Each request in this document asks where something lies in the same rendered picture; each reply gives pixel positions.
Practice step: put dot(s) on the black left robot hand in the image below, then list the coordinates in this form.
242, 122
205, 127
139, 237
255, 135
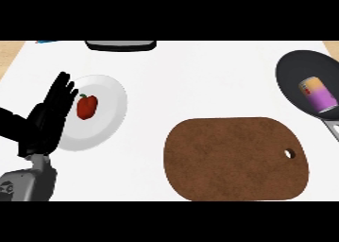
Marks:
46, 119

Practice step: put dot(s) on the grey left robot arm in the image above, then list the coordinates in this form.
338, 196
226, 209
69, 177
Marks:
22, 184

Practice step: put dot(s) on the brown wooden cutting board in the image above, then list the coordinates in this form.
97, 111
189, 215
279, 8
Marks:
234, 159

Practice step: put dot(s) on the dark grey frying pan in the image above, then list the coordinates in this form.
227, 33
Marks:
311, 75

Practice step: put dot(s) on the orange and purple can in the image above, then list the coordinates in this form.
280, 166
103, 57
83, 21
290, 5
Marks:
318, 94

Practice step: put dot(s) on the red bell pepper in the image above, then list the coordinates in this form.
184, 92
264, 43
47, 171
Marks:
86, 107

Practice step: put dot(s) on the white round plate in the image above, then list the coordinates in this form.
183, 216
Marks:
103, 123

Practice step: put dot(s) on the small blue object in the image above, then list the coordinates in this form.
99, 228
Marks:
44, 41

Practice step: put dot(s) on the black and grey appliance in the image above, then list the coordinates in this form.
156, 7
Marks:
121, 45

